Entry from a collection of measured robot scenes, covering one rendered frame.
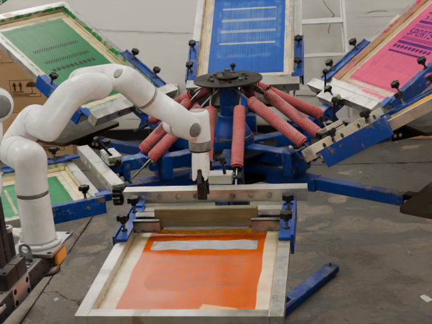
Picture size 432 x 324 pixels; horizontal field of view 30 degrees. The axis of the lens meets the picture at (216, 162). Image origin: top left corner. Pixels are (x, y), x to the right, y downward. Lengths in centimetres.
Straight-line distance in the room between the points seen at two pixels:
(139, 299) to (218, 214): 49
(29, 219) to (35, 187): 10
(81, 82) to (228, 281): 74
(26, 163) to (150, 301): 54
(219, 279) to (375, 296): 196
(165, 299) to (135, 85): 65
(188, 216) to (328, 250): 218
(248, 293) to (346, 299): 195
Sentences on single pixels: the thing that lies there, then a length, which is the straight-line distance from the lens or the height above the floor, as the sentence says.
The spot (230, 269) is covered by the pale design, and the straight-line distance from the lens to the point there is 256.
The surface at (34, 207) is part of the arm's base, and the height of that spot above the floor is 126.
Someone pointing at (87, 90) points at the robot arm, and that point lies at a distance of 235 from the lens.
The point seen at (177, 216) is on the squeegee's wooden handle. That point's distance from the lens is 278.
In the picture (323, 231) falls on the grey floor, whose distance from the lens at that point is 511.
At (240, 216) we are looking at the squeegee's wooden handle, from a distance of 275.
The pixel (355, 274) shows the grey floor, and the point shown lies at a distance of 458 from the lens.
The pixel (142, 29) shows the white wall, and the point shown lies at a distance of 691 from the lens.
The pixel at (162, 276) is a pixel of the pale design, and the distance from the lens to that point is 255.
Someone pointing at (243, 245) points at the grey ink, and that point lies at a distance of 269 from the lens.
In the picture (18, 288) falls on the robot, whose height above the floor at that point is 111.
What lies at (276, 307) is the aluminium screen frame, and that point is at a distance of 226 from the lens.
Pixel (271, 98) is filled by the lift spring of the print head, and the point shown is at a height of 123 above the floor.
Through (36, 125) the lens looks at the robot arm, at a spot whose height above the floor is 149.
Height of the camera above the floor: 210
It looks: 19 degrees down
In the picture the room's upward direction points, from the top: 4 degrees counter-clockwise
